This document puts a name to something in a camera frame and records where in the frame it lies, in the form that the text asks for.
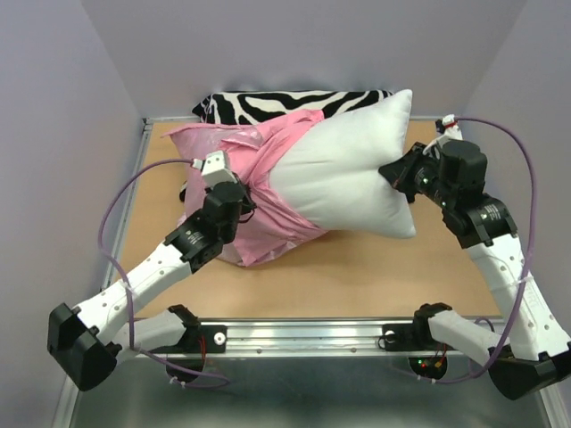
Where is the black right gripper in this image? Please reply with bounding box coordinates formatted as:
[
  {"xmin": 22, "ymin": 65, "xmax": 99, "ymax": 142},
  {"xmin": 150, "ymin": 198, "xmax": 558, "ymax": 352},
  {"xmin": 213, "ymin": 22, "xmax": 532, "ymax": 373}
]
[{"xmin": 384, "ymin": 140, "xmax": 456, "ymax": 209}]

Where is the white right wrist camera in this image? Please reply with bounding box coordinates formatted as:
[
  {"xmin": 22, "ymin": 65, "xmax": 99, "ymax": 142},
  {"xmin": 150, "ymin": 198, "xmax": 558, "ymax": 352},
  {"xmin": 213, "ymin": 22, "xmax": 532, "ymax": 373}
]
[{"xmin": 434, "ymin": 114, "xmax": 463, "ymax": 146}]

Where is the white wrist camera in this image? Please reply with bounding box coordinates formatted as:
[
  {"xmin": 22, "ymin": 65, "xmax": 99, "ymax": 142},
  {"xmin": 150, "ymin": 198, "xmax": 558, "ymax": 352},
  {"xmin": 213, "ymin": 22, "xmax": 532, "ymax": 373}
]
[
  {"xmin": 434, "ymin": 114, "xmax": 463, "ymax": 146},
  {"xmin": 192, "ymin": 151, "xmax": 238, "ymax": 188}
]

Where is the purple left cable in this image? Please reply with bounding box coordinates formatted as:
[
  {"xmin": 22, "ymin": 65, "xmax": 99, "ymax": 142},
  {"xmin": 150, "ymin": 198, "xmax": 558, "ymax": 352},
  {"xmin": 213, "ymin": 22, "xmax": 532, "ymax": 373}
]
[{"xmin": 97, "ymin": 158, "xmax": 231, "ymax": 389}]

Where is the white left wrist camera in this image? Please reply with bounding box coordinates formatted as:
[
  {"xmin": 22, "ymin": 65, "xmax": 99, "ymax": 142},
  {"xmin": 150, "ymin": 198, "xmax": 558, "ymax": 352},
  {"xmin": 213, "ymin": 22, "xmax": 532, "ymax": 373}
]
[{"xmin": 192, "ymin": 151, "xmax": 238, "ymax": 188}]

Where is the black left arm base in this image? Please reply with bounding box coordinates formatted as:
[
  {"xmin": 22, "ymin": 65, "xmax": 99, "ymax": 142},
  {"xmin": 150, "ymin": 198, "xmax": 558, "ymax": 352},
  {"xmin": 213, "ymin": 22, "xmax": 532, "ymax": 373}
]
[{"xmin": 168, "ymin": 304, "xmax": 228, "ymax": 374}]

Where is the aluminium table frame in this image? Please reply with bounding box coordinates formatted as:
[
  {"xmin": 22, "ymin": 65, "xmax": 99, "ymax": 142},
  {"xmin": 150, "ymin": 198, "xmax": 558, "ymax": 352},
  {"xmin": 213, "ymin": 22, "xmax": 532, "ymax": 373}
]
[{"xmin": 96, "ymin": 118, "xmax": 154, "ymax": 292}]

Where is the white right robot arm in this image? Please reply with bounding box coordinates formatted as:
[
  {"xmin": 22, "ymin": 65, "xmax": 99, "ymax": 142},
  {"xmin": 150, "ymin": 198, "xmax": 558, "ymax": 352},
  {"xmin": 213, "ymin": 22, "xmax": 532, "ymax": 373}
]
[{"xmin": 378, "ymin": 140, "xmax": 570, "ymax": 400}]

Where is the zebra print pillow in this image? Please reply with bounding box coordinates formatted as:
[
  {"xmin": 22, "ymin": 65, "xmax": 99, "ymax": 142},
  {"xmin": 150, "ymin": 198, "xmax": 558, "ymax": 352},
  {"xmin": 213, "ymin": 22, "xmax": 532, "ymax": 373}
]
[{"xmin": 191, "ymin": 89, "xmax": 393, "ymax": 125}]

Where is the white pillow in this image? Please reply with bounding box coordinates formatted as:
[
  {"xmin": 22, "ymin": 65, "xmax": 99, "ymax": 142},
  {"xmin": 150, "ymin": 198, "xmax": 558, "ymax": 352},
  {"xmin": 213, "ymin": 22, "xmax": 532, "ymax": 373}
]
[{"xmin": 269, "ymin": 89, "xmax": 416, "ymax": 239}]

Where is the aluminium mounting rail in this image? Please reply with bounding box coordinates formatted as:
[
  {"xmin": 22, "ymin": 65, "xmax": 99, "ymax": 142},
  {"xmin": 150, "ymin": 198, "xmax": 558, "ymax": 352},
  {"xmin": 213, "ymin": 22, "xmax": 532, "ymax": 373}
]
[{"xmin": 73, "ymin": 317, "xmax": 552, "ymax": 358}]

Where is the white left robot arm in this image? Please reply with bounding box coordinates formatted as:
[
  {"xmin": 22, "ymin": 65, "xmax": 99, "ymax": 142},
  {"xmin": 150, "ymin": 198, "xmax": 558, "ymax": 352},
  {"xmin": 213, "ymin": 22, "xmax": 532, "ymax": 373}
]
[{"xmin": 47, "ymin": 182, "xmax": 256, "ymax": 391}]

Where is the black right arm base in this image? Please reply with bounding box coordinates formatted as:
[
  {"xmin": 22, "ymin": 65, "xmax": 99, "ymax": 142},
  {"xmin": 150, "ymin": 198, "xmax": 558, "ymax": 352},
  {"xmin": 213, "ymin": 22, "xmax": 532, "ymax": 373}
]
[{"xmin": 377, "ymin": 302, "xmax": 452, "ymax": 383}]

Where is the pink floral satin pillowcase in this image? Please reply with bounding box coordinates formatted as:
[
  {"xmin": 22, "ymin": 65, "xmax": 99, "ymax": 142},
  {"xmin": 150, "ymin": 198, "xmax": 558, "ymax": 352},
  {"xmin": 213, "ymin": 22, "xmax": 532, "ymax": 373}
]
[{"xmin": 166, "ymin": 110, "xmax": 325, "ymax": 267}]

